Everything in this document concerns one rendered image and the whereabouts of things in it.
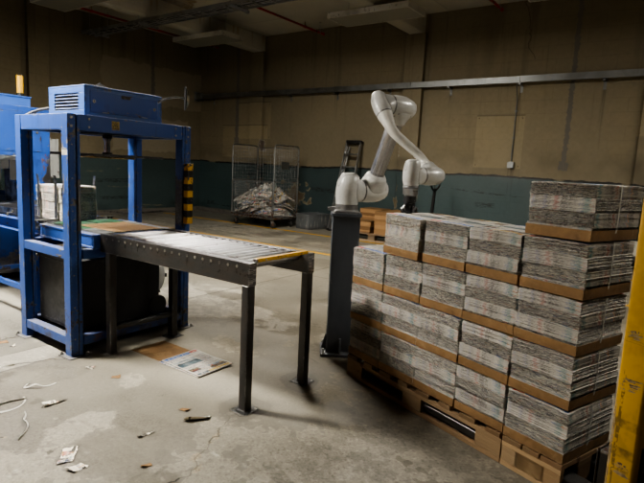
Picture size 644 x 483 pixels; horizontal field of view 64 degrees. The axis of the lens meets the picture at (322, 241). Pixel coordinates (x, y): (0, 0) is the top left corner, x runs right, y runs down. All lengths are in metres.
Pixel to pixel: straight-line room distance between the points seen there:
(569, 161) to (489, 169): 1.31
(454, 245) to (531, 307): 0.49
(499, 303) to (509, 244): 0.27
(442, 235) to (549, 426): 0.99
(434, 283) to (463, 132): 7.33
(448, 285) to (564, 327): 0.63
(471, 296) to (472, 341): 0.22
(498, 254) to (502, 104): 7.40
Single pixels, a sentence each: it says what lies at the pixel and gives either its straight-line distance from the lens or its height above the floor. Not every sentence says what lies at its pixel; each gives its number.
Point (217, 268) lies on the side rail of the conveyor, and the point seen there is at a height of 0.74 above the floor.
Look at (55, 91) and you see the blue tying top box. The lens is 4.08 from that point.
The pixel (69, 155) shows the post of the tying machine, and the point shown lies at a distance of 3.56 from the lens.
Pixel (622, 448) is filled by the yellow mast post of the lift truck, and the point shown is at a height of 0.42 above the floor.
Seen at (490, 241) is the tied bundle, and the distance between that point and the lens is 2.50.
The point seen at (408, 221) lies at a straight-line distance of 2.82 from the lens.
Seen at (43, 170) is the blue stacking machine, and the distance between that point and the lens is 6.07.
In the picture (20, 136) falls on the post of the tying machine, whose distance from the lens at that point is 4.10.
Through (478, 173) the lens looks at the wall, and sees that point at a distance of 9.77.
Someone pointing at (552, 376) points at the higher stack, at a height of 0.50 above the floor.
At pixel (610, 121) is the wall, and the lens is 9.36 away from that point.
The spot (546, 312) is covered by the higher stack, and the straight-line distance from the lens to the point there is 2.37.
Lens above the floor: 1.30
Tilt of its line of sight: 8 degrees down
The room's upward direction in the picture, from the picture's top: 3 degrees clockwise
